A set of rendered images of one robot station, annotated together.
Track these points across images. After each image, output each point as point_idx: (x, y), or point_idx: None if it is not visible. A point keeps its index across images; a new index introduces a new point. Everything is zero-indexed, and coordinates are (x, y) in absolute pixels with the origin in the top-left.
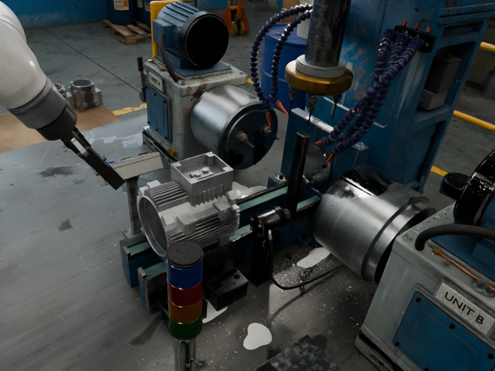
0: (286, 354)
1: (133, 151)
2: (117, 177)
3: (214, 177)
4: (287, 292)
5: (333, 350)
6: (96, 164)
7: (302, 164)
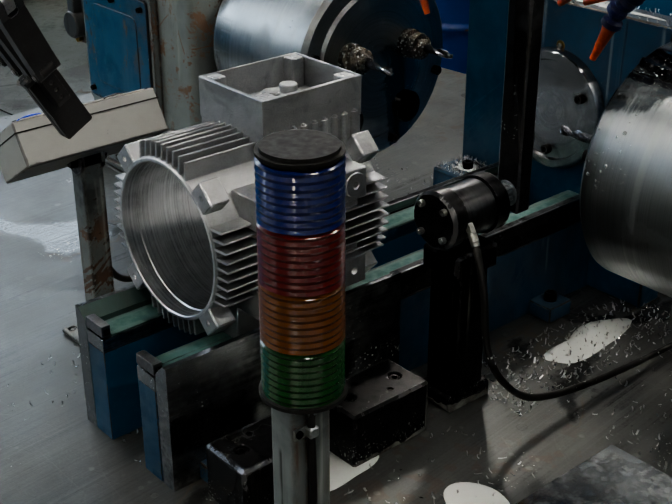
0: (565, 484)
1: (57, 171)
2: (73, 101)
3: (317, 90)
4: (532, 415)
5: None
6: (31, 43)
7: (534, 42)
